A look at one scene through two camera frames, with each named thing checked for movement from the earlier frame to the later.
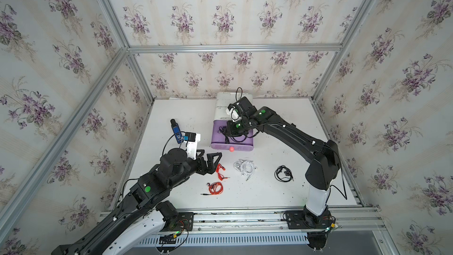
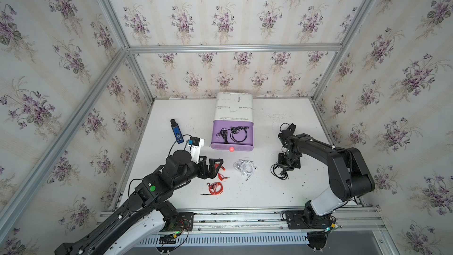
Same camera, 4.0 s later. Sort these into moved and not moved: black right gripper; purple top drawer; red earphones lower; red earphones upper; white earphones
Moved: black right gripper
Not moved: white earphones; purple top drawer; red earphones upper; red earphones lower
